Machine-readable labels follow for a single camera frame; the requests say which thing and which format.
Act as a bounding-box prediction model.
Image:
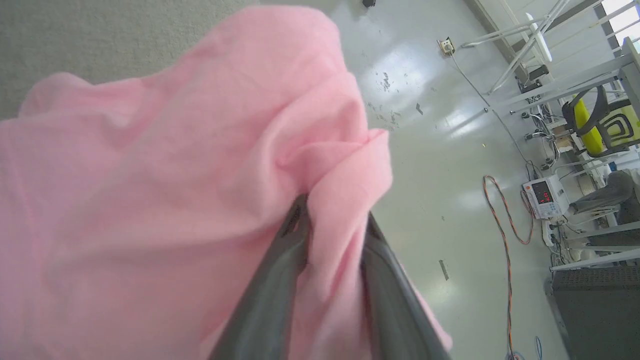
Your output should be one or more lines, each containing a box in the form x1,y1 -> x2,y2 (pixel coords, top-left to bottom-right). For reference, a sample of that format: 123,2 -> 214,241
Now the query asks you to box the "pink garment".
0,5 -> 453,360

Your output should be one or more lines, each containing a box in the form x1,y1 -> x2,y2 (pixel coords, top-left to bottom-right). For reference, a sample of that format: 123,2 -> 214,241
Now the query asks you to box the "orange cable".
482,175 -> 535,360

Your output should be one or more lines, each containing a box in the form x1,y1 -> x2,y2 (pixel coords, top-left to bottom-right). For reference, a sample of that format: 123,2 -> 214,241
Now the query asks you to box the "white folding rack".
460,0 -> 571,96

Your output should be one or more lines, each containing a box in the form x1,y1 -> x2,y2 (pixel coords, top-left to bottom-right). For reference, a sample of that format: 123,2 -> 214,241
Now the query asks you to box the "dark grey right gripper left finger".
209,194 -> 312,360

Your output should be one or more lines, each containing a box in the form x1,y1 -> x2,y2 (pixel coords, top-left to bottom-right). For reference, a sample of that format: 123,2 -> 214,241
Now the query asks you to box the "white table frame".
492,37 -> 640,113

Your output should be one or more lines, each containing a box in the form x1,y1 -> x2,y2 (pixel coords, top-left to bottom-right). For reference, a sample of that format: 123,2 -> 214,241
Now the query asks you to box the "black mesh cabinet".
544,265 -> 640,360

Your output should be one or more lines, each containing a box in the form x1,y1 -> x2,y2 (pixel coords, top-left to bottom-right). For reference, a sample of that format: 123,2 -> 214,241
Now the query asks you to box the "grey fabric sofa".
0,0 -> 261,121

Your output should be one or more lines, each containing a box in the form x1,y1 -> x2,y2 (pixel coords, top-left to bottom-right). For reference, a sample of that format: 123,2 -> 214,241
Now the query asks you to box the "thin grey floor cable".
450,52 -> 538,176

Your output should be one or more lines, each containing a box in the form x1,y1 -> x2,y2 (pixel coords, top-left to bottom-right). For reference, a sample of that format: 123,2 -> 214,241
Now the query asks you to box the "grey chair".
570,170 -> 640,216

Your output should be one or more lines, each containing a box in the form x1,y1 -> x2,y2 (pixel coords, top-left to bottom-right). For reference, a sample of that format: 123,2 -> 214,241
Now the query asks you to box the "yellow-green office chair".
561,85 -> 640,158

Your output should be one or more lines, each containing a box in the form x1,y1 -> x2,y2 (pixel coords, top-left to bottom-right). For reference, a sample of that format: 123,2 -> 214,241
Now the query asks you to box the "white power supply red display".
522,175 -> 571,221

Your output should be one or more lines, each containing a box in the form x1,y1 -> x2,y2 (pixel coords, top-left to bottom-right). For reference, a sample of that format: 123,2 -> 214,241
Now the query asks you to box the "white low frame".
550,220 -> 640,273

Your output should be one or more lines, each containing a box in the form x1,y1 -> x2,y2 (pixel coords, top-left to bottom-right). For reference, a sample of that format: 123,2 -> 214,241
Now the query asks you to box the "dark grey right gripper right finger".
360,212 -> 451,360

